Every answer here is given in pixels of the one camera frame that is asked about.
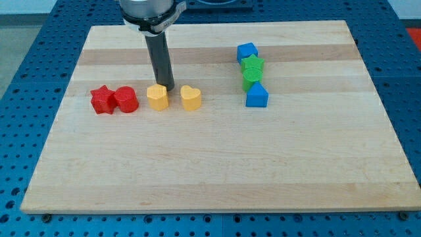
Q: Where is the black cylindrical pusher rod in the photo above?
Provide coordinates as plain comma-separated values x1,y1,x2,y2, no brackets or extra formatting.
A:
145,32,175,91

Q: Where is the yellow hexagon block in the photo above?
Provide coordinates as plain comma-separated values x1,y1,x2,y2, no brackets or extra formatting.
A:
147,84,169,111

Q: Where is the yellow heart block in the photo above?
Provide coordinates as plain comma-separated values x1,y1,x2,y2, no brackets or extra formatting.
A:
180,85,202,111

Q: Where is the red cylinder block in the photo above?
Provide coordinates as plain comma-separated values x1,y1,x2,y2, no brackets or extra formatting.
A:
114,86,139,113

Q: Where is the red star block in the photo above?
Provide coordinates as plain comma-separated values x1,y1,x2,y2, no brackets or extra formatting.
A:
90,85,117,115

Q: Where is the blue cube block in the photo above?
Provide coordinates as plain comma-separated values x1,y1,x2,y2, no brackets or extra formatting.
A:
237,42,259,64

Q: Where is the green star block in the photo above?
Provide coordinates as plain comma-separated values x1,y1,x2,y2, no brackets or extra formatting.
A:
241,54,265,72

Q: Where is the green cylinder block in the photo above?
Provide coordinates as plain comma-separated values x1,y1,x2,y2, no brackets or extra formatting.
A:
242,68,263,92

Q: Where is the blue triangle block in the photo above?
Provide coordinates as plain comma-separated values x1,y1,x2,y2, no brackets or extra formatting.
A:
245,82,269,107

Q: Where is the light wooden board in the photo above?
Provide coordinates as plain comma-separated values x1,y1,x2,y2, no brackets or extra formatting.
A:
20,20,420,214

